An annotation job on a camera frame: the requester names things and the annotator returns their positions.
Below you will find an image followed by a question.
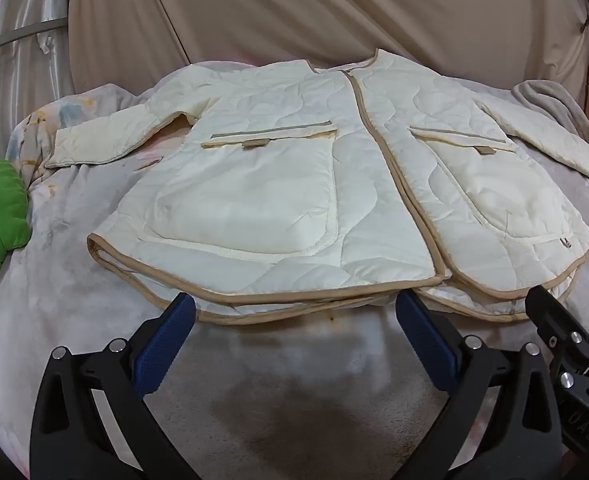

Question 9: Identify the silver satin curtain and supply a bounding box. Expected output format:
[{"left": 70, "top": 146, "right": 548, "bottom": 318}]
[{"left": 0, "top": 0, "right": 72, "bottom": 131}]

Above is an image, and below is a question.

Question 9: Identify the cream quilted jacket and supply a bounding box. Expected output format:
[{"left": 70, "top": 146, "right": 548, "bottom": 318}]
[{"left": 44, "top": 49, "right": 589, "bottom": 326}]

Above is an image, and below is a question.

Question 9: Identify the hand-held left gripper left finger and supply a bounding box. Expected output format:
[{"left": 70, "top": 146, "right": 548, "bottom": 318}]
[{"left": 29, "top": 292, "right": 198, "bottom": 480}]

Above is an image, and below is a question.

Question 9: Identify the beige draped cloth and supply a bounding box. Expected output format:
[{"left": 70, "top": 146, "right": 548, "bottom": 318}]
[{"left": 68, "top": 0, "right": 589, "bottom": 111}]

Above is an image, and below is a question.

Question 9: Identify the grey floral fleece blanket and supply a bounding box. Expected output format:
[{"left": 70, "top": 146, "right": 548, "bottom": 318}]
[{"left": 0, "top": 57, "right": 589, "bottom": 480}]

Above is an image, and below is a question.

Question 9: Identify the metal rail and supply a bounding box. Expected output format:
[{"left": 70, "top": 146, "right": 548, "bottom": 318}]
[{"left": 0, "top": 17, "right": 69, "bottom": 61}]

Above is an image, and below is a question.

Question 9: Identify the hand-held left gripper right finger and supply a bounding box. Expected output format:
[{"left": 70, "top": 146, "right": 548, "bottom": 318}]
[{"left": 396, "top": 290, "right": 575, "bottom": 480}]

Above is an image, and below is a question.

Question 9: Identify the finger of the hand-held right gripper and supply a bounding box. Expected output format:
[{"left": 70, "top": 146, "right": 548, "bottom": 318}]
[{"left": 525, "top": 285, "right": 589, "bottom": 361}]

